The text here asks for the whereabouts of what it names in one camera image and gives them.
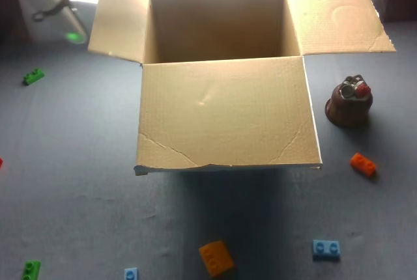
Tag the white-sided cardboard box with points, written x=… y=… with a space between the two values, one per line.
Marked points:
x=224 y=114

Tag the brown chocolate cupcake toy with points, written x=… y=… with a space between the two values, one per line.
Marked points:
x=348 y=110

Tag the green toy brick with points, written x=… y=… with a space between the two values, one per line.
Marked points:
x=33 y=77
x=31 y=271

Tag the grey table cloth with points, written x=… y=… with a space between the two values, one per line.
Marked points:
x=81 y=195

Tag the light blue toy brick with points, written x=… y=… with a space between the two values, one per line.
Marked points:
x=131 y=274
x=326 y=250

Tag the amber four-stud toy brick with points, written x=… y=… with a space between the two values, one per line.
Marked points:
x=216 y=258

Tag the orange two-stud toy brick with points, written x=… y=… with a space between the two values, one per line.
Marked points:
x=362 y=164

